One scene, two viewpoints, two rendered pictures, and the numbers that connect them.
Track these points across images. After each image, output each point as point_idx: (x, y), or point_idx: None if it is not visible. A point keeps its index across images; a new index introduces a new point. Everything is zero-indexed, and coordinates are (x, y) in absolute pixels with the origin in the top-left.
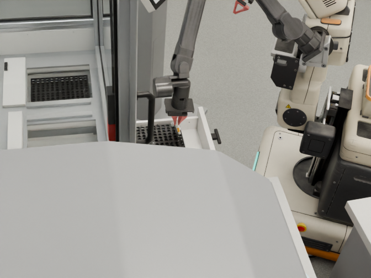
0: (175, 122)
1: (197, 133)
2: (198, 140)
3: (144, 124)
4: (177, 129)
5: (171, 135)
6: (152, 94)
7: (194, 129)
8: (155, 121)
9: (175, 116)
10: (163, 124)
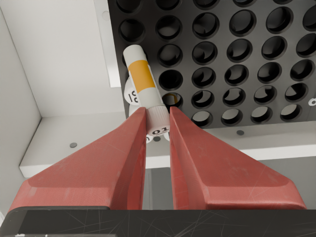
0: (185, 124)
1: (37, 89)
2: (26, 47)
3: (308, 134)
4: (149, 75)
5: (191, 32)
6: None
7: (56, 111)
8: (255, 148)
9: (249, 214)
10: (224, 125)
